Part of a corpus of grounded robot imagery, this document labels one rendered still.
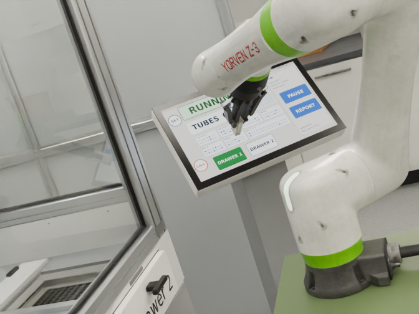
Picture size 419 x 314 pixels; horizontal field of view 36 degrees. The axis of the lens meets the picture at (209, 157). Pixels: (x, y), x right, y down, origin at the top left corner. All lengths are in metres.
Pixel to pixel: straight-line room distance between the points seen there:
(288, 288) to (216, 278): 1.62
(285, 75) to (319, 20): 1.11
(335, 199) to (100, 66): 0.64
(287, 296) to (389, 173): 0.32
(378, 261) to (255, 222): 0.83
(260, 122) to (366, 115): 0.77
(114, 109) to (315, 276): 0.62
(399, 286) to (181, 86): 1.64
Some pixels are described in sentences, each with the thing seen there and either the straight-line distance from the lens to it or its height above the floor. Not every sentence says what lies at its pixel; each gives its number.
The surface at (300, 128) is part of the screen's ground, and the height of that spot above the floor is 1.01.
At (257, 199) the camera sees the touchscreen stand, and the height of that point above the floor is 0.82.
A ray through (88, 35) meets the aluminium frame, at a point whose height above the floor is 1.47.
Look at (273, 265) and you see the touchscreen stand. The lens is 2.13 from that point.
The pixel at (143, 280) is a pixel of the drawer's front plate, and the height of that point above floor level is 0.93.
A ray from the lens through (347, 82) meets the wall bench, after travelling 3.92.
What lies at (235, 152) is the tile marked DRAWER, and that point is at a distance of 1.92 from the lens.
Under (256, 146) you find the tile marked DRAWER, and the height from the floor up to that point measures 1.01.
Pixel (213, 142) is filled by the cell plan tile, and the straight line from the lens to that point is 1.93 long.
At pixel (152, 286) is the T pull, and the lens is 1.47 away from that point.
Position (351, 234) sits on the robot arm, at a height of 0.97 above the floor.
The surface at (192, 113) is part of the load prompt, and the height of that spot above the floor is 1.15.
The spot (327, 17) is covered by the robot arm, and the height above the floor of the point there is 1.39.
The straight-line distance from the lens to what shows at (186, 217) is 2.89.
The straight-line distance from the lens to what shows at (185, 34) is 2.67.
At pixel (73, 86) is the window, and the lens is 1.45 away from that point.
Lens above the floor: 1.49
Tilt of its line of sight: 14 degrees down
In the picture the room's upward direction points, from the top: 18 degrees counter-clockwise
